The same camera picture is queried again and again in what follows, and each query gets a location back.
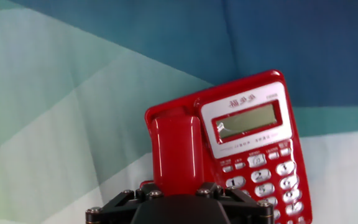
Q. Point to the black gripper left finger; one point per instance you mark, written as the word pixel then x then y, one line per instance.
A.
pixel 113 213

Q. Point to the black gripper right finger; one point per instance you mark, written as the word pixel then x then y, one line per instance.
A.
pixel 247 213

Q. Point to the red telephone handset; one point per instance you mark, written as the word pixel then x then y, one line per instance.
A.
pixel 177 155

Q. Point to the red telephone base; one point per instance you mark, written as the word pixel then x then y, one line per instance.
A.
pixel 247 146

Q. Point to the teal blue white tablecloth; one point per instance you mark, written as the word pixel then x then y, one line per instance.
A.
pixel 73 93

